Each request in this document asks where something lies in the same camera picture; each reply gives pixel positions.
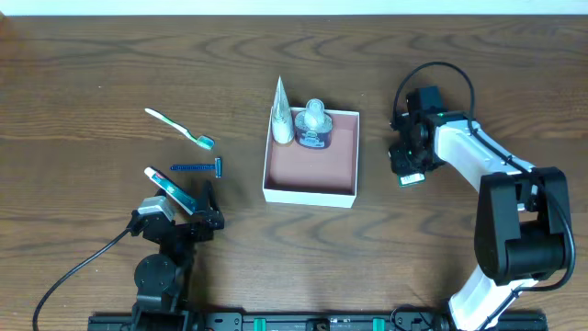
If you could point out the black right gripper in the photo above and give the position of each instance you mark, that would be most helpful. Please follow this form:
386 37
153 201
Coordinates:
400 156

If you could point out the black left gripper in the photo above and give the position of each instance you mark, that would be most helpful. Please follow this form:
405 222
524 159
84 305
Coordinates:
194 221

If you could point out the green white soap bar pack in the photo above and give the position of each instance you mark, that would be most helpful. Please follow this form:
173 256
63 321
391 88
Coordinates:
408 180

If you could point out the white box with pink interior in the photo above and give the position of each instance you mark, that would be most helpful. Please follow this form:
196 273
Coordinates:
326 177

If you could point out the blue foam soap pump bottle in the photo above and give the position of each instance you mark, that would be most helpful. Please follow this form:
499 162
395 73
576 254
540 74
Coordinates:
313 126

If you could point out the white cosmetic tube gold cap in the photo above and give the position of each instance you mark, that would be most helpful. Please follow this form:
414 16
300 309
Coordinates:
282 126

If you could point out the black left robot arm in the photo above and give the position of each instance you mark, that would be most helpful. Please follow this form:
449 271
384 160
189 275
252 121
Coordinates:
163 278

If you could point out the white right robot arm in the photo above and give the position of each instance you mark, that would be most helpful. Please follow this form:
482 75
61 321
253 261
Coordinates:
523 239

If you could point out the teal toothpaste tube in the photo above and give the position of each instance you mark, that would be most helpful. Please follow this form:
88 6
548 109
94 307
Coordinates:
188 203

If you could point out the blue disposable razor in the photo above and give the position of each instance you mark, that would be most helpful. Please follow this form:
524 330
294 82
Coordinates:
216 167

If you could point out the green white toothbrush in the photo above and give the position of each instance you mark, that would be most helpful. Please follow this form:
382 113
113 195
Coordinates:
202 141

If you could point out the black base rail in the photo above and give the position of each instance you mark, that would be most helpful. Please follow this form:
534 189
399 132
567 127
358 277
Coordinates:
401 320

